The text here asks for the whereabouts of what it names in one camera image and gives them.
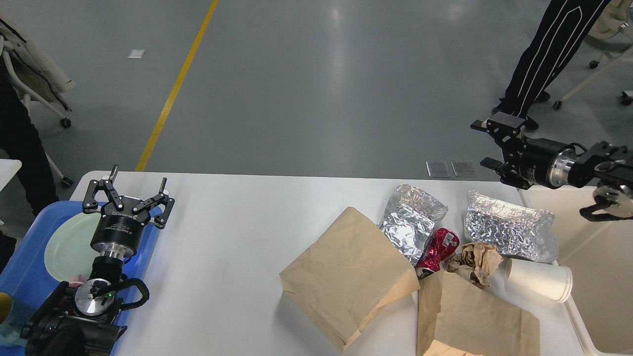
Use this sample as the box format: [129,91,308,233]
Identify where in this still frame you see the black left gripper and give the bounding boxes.
[82,165,175,259]

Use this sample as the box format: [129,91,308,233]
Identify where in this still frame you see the chair with beige jacket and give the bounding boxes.
[0,16,76,129]

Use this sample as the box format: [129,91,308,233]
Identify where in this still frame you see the crumpled foil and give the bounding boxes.
[464,191,560,264]
[377,184,449,266]

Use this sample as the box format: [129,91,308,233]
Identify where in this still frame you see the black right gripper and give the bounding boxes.
[470,111,578,189]

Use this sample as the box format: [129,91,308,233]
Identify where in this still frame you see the person in black left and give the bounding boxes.
[0,77,59,216]

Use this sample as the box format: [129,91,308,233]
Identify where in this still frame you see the person in striped trousers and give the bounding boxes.
[491,0,610,132]

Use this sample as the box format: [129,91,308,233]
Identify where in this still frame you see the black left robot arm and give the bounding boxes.
[20,165,176,356]

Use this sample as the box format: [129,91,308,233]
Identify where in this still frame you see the pink ribbed mug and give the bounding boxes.
[68,274,87,288]

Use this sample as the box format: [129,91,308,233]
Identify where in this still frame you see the crumpled foil right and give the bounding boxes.
[464,191,560,264]

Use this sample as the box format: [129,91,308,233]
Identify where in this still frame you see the light green plate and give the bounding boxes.
[45,213,101,281]

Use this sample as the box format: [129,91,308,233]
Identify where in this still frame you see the floor plate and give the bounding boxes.
[426,161,452,178]
[451,160,477,178]

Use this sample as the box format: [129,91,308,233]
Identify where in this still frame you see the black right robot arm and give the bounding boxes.
[471,112,633,222]

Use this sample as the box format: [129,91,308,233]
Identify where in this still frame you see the floor plate right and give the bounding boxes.
[451,160,477,178]

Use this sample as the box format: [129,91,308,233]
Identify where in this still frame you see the crumpled foil left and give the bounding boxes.
[377,184,449,266]

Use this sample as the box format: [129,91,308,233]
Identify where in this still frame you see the white paper cup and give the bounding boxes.
[506,258,573,303]

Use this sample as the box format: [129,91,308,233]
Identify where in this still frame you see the large brown paper bag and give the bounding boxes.
[279,207,420,352]

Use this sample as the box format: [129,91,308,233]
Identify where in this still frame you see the crushed red can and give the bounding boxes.
[414,228,460,279]

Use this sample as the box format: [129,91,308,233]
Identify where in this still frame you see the floor plate left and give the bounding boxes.
[426,161,452,178]

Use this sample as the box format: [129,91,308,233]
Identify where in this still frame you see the blue plastic tray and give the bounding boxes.
[0,200,165,356]

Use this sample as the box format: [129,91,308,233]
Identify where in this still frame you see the white side table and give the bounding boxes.
[0,158,22,191]

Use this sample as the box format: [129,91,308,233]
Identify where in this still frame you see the beige plastic bin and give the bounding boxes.
[520,185,633,356]

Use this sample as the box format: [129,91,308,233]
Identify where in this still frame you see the dark teal mug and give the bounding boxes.
[0,292,36,347]

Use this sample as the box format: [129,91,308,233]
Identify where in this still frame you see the crumpled brown paper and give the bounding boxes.
[446,242,503,289]

